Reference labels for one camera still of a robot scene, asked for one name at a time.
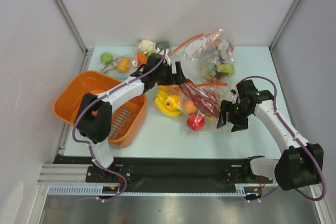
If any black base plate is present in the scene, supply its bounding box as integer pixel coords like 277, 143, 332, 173
54, 156, 272, 195

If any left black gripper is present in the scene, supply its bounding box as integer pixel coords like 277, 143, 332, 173
154, 62, 186, 87

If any zip bag with orange seal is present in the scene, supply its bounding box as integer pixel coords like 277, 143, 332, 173
152, 82, 232, 134

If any green pear in bag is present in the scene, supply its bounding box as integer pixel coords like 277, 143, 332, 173
217, 63, 235, 77

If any dotted clear zip bag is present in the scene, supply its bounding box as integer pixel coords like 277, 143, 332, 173
171, 28, 235, 83

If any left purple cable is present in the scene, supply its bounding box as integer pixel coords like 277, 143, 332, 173
72, 42, 171, 198

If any yellow bell pepper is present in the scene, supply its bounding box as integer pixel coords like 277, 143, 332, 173
162, 94, 180, 112

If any white cauliflower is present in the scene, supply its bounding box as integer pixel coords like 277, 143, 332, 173
138, 40, 156, 54

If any orange plastic basket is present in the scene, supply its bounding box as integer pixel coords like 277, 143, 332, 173
54, 70, 147, 148

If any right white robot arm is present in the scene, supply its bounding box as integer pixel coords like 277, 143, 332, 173
217, 79, 325, 191

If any red plastic lobster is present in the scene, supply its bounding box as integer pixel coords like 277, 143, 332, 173
179, 82, 220, 118

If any dark green broccoli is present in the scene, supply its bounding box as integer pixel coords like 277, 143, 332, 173
156, 41, 170, 50

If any orange tomato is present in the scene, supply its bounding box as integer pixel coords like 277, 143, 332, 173
134, 53, 148, 66

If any grey toy fish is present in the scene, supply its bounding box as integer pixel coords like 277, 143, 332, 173
100, 58, 122, 73

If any red apple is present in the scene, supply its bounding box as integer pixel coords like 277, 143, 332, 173
186, 114, 205, 131

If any orange fruit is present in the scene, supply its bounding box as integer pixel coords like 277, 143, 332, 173
159, 86, 172, 93

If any aluminium front rail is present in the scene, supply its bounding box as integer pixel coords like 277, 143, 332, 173
37, 164, 89, 185

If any green apple far left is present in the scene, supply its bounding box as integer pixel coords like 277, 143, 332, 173
100, 52, 113, 65

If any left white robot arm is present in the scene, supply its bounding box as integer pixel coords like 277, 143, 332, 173
72, 54, 187, 182

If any peach apple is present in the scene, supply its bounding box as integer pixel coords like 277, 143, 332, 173
182, 99, 198, 115

